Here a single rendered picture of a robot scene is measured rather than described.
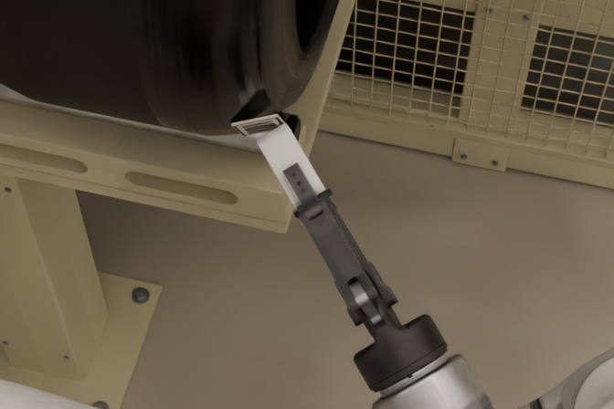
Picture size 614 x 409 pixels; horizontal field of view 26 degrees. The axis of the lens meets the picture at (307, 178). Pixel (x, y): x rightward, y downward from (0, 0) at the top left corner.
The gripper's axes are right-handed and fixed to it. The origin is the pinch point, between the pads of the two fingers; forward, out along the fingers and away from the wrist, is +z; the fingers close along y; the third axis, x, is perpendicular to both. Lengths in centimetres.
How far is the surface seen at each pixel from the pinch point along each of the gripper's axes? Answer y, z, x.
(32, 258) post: 62, 16, -41
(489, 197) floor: 122, -6, 18
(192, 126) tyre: -4.0, 6.7, -5.2
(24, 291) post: 71, 14, -47
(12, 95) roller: 14.6, 22.5, -21.7
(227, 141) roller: 14.8, 7.3, -5.3
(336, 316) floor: 108, -11, -14
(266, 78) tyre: -8.2, 6.1, 2.4
